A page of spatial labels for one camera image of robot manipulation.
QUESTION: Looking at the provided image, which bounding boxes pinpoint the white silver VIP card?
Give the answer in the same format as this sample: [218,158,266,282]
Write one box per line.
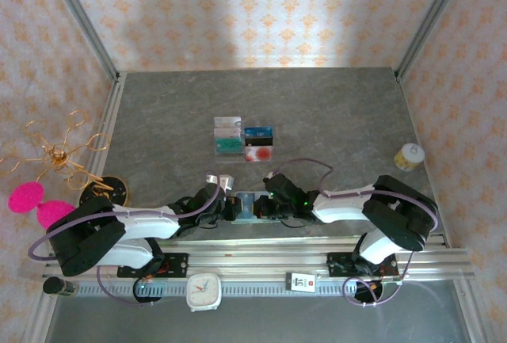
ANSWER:
[213,116,242,129]

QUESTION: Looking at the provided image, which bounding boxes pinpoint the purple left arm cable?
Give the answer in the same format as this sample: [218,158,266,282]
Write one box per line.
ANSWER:
[27,180,223,307]

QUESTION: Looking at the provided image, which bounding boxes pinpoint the black gold round plate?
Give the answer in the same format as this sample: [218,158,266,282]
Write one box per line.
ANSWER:
[78,175,130,208]

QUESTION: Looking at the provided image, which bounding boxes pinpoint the grey slotted cable duct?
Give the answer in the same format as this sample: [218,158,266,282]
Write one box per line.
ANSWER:
[74,282,405,299]

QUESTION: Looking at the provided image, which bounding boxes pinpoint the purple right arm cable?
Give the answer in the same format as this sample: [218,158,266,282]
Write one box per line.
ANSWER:
[271,158,440,309]

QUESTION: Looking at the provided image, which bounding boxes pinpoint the dark blue card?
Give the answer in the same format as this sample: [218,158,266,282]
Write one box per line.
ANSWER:
[244,126,275,140]

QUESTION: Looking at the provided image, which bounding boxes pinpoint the aluminium table side rail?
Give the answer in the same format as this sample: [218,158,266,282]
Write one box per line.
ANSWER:
[398,75,451,247]
[89,73,128,185]

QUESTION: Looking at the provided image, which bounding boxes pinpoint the white card red flowers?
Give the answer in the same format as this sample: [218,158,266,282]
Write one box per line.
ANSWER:
[213,127,243,140]

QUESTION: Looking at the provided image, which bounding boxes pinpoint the grey metal panel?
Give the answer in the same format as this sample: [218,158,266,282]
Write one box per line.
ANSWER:
[43,293,472,343]

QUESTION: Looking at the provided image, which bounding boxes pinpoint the aluminium frame post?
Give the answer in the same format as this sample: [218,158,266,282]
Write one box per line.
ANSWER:
[395,0,472,81]
[41,0,122,82]
[453,279,482,343]
[29,291,59,343]

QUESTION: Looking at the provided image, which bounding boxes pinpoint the black white number tag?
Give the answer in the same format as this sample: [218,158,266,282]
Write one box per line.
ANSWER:
[285,272,317,292]

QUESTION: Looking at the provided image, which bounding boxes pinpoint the teal VIP card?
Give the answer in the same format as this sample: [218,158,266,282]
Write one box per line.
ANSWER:
[215,137,243,154]

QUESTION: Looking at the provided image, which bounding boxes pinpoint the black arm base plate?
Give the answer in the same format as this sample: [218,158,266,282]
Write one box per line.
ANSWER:
[117,253,189,280]
[326,251,399,279]

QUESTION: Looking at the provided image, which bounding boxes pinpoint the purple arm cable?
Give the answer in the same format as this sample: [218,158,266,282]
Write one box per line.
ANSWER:
[27,180,223,307]
[271,158,440,309]

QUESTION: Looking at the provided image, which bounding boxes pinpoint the small pink fluffy ball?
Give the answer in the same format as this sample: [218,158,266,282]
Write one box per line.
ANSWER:
[8,181,45,214]

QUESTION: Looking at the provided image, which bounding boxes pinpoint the white card red circle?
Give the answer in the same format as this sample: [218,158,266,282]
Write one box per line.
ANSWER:
[244,145,275,162]

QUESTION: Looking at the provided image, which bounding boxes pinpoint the black cylinder bottle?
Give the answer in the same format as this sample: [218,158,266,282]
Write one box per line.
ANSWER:
[42,276,76,299]

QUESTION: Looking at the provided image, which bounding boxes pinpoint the yellow jar white lid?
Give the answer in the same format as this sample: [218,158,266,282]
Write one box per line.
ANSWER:
[394,143,426,172]

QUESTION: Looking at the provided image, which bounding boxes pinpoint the white alarm clock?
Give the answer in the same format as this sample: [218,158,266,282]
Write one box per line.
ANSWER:
[185,272,222,312]

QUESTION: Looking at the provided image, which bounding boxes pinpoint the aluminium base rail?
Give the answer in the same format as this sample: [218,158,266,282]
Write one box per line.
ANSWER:
[21,238,475,287]

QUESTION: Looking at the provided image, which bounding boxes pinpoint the gold wire ornament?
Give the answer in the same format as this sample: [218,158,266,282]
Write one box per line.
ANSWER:
[0,109,112,192]

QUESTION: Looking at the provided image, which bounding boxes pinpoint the black card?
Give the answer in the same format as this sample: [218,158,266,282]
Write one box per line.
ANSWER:
[244,136,275,148]

